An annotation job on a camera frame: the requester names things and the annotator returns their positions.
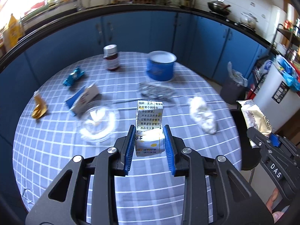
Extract beige snack bag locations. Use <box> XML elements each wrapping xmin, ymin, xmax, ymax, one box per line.
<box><xmin>237</xmin><ymin>100</ymin><xmax>272</xmax><ymax>138</ymax></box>

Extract white tissue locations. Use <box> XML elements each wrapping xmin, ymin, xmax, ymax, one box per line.
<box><xmin>188</xmin><ymin>93</ymin><xmax>217</xmax><ymax>134</ymax></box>

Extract clear plastic lid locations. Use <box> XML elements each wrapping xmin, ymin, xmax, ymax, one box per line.
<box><xmin>78</xmin><ymin>101</ymin><xmax>119</xmax><ymax>143</ymax></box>

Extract gold wrapper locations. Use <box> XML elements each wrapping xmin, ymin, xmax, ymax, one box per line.
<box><xmin>31</xmin><ymin>90</ymin><xmax>47</xmax><ymax>119</ymax></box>

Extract blue white medicine box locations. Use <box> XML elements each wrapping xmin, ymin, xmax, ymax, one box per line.
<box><xmin>65</xmin><ymin>82</ymin><xmax>101</xmax><ymax>116</ymax></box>

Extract small milk carton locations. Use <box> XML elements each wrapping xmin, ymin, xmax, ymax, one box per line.
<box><xmin>135</xmin><ymin>100</ymin><xmax>165</xmax><ymax>157</ymax></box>

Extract silver foil wrapper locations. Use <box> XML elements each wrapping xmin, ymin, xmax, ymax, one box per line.
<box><xmin>139</xmin><ymin>82</ymin><xmax>174</xmax><ymax>100</ymax></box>

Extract blue white paper cup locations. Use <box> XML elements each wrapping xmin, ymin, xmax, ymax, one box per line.
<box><xmin>146</xmin><ymin>51</ymin><xmax>177</xmax><ymax>82</ymax></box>

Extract blue snack wrapper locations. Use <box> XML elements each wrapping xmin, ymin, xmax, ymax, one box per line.
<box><xmin>63</xmin><ymin>67</ymin><xmax>85</xmax><ymax>87</ymax></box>

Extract brown medicine bottle white cap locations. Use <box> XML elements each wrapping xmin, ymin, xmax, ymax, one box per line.
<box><xmin>103</xmin><ymin>44</ymin><xmax>119</xmax><ymax>71</ymax></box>

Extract black trash bin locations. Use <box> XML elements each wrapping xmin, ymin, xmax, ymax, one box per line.
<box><xmin>230</xmin><ymin>109</ymin><xmax>261</xmax><ymax>171</ymax></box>

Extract blue kitchen cabinets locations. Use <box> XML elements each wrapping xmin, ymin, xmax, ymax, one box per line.
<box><xmin>1</xmin><ymin>8</ymin><xmax>269</xmax><ymax>196</ymax></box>

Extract person's right hand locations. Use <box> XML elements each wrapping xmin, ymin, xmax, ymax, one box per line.
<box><xmin>265</xmin><ymin>188</ymin><xmax>288</xmax><ymax>223</ymax></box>

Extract white washing machine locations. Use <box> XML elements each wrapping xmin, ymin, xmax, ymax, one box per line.
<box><xmin>253</xmin><ymin>65</ymin><xmax>300</xmax><ymax>132</ymax></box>

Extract grey bin with plastic bag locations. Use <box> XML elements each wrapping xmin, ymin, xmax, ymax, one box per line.
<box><xmin>220</xmin><ymin>62</ymin><xmax>248</xmax><ymax>105</ymax></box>

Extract blue plastic bag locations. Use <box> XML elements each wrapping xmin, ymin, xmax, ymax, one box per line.
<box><xmin>275</xmin><ymin>54</ymin><xmax>299</xmax><ymax>92</ymax></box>

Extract blue checkered tablecloth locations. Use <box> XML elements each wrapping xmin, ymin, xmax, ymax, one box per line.
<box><xmin>13</xmin><ymin>52</ymin><xmax>242</xmax><ymax>224</ymax></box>

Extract black metal shelf rack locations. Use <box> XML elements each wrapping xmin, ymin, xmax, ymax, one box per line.
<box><xmin>246</xmin><ymin>23</ymin><xmax>299</xmax><ymax>100</ymax></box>

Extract white ceramic pot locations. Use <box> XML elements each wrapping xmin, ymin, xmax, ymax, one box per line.
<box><xmin>239</xmin><ymin>12</ymin><xmax>258</xmax><ymax>30</ymax></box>

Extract black wok with lid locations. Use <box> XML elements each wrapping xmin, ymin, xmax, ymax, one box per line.
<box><xmin>207</xmin><ymin>0</ymin><xmax>231</xmax><ymax>17</ymax></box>

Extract yellow detergent bottle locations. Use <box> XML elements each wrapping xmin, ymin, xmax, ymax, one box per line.
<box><xmin>3</xmin><ymin>14</ymin><xmax>23</xmax><ymax>52</ymax></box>

